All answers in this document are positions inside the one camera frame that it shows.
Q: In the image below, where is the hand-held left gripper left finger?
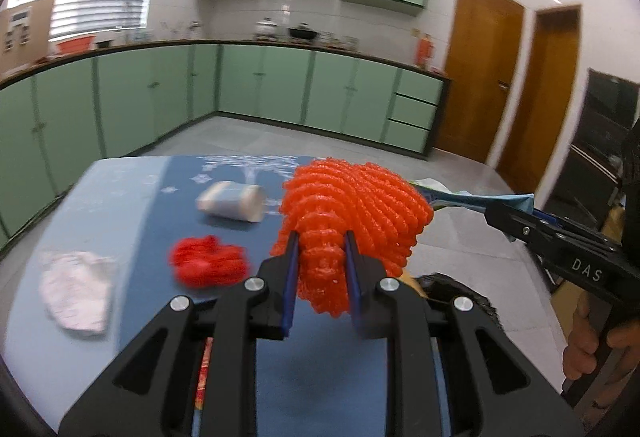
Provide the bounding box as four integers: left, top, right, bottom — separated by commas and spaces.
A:
57, 232, 301, 437

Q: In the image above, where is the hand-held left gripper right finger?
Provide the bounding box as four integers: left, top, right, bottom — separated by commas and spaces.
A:
344, 231, 586, 437

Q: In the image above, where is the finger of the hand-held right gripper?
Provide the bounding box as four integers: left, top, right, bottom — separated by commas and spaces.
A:
531, 209, 623, 252
484, 201, 608, 268

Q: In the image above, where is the dark blue snack packet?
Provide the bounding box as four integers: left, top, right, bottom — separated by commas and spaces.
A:
407, 178, 536, 220

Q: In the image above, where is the orange foam net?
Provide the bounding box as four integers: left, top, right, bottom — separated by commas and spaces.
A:
270, 158, 434, 317

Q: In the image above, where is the black trash bag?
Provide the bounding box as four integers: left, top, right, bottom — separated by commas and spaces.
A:
412, 272, 501, 319

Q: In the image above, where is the person's right hand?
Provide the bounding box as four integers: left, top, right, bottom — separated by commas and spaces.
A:
561, 292, 640, 383

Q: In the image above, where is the black glass cabinet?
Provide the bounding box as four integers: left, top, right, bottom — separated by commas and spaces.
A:
542, 68, 640, 293

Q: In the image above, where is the red plastic bag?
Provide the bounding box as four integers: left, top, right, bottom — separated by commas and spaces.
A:
169, 234, 251, 289

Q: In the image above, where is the small white and blue bottle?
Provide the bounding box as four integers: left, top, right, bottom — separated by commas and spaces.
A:
195, 181, 266, 224

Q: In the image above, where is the plain wooden door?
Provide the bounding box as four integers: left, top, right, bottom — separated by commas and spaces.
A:
492, 6, 582, 198

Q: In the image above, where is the red and gold packet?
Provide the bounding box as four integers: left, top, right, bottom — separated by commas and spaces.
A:
194, 337, 215, 410

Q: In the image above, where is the blue tree print tablecloth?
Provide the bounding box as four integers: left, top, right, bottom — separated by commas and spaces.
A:
115, 154, 446, 437

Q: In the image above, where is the green cabinet drawer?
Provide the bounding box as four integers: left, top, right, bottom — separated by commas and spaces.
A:
382, 121, 432, 153
395, 69, 445, 104
389, 94, 438, 130

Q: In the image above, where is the orange thermos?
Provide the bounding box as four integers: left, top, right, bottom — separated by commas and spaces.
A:
416, 33, 434, 68

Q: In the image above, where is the crumpled white tissue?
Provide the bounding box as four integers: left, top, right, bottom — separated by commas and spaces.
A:
39, 251, 119, 337

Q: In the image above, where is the light blue table cover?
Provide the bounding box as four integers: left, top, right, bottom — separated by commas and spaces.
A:
5, 157, 171, 437

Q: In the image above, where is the green base cabinet unit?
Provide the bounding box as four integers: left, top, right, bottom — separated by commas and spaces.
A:
0, 39, 451, 258

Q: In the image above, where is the black wok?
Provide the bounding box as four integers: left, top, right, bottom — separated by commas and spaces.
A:
289, 23, 319, 42

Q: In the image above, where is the red basin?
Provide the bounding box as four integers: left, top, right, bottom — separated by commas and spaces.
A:
56, 35, 97, 54

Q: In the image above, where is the cardboard box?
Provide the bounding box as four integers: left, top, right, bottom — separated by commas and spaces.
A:
0, 0, 56, 78

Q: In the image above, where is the wooden door with handle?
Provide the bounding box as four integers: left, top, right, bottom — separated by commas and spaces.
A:
435, 0, 526, 166

